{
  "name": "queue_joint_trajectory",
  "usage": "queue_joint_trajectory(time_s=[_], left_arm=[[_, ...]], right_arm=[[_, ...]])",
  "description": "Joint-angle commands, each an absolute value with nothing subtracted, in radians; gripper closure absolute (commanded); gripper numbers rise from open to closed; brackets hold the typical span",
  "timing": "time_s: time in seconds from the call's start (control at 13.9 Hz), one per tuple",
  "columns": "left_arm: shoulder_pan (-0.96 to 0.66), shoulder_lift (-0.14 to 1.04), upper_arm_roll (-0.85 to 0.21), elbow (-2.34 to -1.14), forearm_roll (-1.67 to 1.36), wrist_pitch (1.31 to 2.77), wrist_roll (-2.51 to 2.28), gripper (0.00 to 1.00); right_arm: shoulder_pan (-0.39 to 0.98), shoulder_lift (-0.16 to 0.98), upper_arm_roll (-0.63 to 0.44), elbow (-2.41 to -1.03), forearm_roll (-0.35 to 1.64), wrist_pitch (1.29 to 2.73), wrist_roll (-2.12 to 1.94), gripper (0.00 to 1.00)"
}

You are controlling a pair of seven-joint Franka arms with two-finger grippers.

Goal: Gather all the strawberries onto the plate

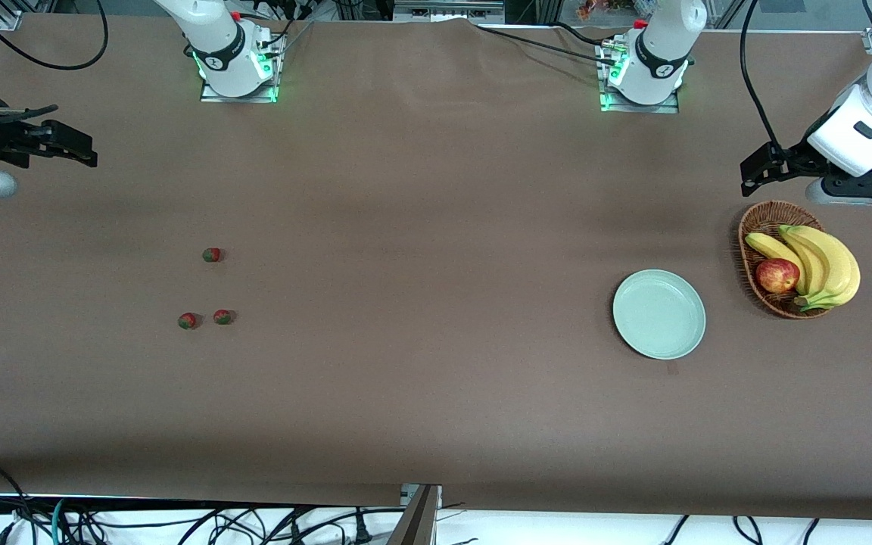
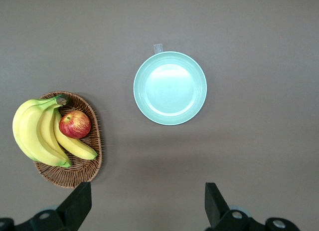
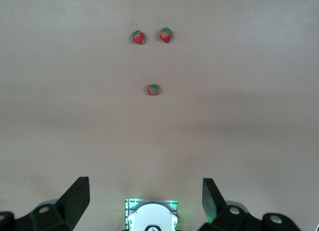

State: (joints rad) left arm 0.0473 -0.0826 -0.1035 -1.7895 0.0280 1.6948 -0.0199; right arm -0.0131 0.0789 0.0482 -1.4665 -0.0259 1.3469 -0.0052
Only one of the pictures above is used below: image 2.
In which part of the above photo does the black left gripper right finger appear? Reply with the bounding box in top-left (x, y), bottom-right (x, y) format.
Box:
top-left (205, 182), bottom-right (299, 231)

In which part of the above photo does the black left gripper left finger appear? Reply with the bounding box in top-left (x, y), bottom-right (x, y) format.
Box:
top-left (0, 182), bottom-right (92, 231)

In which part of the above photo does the pale green round plate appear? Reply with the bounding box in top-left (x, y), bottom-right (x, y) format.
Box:
top-left (133, 50), bottom-right (208, 126)

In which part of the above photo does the brown wicker basket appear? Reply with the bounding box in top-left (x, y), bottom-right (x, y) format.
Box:
top-left (33, 91), bottom-right (103, 189)

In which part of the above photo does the red yellow apple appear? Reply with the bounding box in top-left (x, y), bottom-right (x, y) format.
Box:
top-left (58, 110), bottom-right (92, 139)

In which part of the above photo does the yellow banana bunch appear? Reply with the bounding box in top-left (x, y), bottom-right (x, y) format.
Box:
top-left (12, 94), bottom-right (98, 168)

